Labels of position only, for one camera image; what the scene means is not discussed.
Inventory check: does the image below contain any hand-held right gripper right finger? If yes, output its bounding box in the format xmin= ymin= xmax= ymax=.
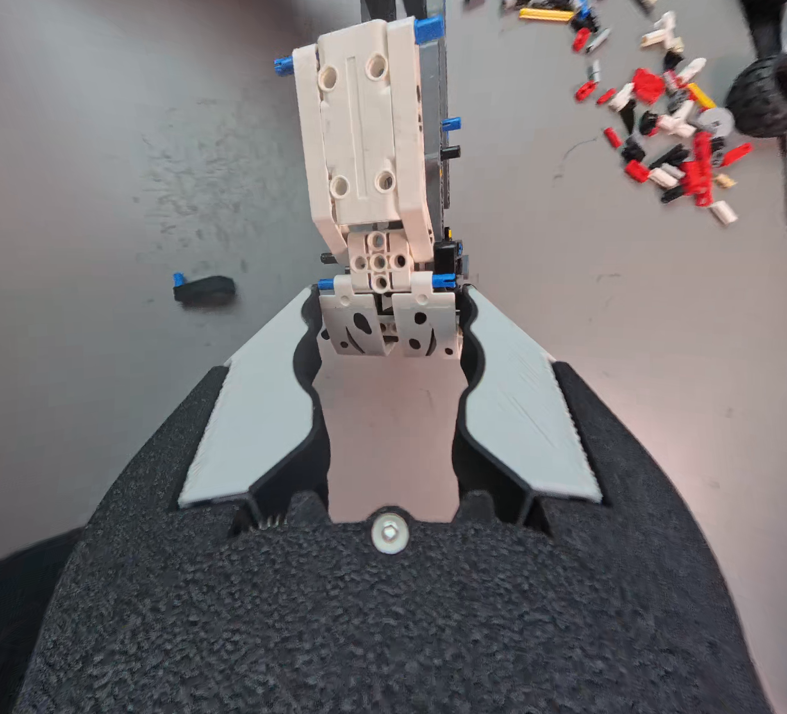
xmin=454 ymin=285 xmax=603 ymax=503

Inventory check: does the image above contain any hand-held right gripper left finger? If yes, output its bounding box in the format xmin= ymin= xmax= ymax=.
xmin=177 ymin=287 xmax=333 ymax=509

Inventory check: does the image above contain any white toy truck model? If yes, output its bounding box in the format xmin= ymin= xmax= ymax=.
xmin=273 ymin=0 xmax=475 ymax=361

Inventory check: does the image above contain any black bent toy beam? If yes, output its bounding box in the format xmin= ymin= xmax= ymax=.
xmin=172 ymin=273 xmax=237 ymax=308

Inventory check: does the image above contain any pile of red white toy pieces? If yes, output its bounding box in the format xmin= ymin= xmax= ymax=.
xmin=572 ymin=0 xmax=754 ymax=228

